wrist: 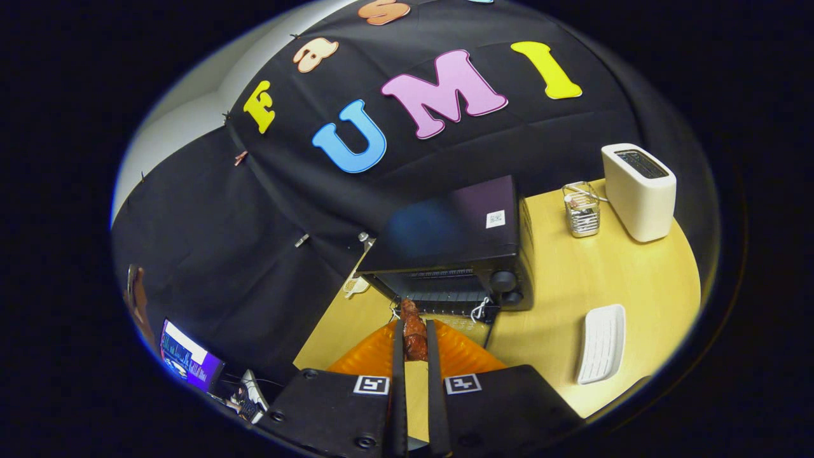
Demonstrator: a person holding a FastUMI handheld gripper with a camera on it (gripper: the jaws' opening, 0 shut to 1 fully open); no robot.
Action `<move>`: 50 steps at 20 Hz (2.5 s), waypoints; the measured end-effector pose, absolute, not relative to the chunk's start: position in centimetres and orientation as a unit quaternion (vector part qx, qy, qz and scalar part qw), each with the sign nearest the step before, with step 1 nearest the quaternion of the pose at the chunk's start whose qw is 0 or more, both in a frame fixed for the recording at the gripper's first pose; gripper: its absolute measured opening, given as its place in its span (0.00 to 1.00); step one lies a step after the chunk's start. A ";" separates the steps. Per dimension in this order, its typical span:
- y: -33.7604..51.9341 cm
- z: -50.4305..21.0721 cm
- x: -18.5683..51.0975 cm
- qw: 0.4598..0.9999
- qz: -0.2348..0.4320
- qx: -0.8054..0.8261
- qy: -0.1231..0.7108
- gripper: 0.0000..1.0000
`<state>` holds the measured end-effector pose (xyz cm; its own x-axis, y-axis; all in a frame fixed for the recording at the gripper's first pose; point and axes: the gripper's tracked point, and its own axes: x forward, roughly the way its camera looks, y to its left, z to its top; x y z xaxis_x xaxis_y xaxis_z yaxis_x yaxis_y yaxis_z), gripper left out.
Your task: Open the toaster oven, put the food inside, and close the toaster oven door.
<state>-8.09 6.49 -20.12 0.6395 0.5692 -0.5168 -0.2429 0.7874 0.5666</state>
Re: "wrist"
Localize white rectangular dish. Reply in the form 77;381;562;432
576;304;627;385

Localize reddish brown meat strip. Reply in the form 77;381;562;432
399;298;429;362

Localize white pop-up toaster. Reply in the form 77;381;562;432
601;143;677;243

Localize white device with cables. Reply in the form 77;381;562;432
235;369;271;424

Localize black backdrop cloth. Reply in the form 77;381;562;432
111;0;719;389

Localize laptop screen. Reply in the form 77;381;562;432
159;318;225;392

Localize black toaster oven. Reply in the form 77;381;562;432
355;175;536;349

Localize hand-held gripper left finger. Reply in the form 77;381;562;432
258;320;409;458

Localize brown blurry object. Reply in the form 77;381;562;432
126;264;156;350

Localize small wire basket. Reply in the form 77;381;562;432
562;181;602;239

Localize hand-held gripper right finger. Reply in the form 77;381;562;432
425;319;585;458

